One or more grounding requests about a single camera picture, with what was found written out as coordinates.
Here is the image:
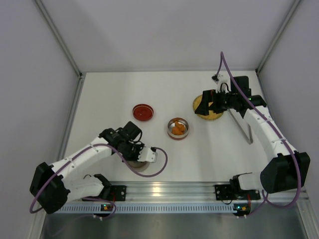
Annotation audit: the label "left aluminium frame post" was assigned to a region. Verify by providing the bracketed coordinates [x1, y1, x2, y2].
[33, 0, 83, 77]

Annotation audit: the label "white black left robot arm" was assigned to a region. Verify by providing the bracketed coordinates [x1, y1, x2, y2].
[30, 121, 144, 214]

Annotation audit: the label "steel serving tongs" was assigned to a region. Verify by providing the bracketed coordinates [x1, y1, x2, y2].
[227, 110, 254, 145]

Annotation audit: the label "beige round lid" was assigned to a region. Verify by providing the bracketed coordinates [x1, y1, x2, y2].
[128, 161, 150, 172]

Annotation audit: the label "aluminium frame post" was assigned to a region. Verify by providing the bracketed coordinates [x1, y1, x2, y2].
[256, 0, 304, 73]
[33, 0, 83, 77]

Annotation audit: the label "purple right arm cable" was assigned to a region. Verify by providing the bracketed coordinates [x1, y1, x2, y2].
[216, 51, 301, 215]

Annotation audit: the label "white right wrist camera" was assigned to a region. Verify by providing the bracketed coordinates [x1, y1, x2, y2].
[212, 74, 229, 93]

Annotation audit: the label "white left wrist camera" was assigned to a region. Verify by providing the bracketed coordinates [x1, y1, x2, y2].
[138, 147, 158, 163]

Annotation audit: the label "orange fried food piece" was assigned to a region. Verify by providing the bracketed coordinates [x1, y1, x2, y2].
[171, 124, 185, 135]

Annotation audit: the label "red steel bowl container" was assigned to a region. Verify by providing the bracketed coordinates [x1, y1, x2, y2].
[167, 118, 189, 140]

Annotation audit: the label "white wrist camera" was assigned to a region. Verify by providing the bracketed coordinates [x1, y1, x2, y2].
[212, 74, 229, 93]
[138, 147, 158, 163]

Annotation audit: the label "slotted cable duct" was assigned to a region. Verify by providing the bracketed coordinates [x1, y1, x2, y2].
[56, 202, 240, 214]

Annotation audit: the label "right aluminium frame post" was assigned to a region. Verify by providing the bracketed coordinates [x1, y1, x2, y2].
[256, 0, 304, 73]

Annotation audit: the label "red round lid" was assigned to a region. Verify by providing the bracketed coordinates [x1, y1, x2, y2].
[132, 104, 154, 121]

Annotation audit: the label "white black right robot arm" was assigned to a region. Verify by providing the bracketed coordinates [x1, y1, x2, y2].
[194, 75, 310, 194]

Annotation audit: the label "aluminium front rail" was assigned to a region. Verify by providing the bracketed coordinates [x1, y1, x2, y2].
[37, 181, 310, 202]

